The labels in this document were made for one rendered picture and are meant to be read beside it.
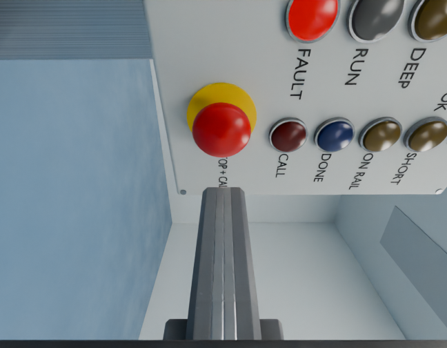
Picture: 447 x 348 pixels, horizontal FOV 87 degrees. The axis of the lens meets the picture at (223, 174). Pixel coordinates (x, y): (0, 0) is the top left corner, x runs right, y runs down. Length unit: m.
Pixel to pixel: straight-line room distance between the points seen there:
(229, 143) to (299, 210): 4.22
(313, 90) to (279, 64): 0.03
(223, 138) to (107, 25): 0.14
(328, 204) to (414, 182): 4.19
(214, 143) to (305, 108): 0.07
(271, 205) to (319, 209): 0.85
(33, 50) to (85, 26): 0.05
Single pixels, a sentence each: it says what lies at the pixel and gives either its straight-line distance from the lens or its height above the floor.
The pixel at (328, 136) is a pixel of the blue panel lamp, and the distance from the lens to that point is 0.20.
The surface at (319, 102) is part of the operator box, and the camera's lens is 0.19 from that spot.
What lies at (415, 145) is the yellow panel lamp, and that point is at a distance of 0.24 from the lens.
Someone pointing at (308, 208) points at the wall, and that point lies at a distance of 4.39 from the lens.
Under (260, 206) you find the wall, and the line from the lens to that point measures 4.16.
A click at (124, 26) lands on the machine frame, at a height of 0.86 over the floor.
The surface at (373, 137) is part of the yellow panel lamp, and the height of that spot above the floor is 1.06.
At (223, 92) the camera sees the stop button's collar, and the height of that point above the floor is 0.94.
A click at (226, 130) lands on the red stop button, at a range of 0.15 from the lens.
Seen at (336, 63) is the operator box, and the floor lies 1.02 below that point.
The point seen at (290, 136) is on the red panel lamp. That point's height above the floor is 0.99.
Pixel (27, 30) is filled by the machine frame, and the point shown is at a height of 0.78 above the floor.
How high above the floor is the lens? 0.94
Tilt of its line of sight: level
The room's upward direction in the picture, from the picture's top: 90 degrees clockwise
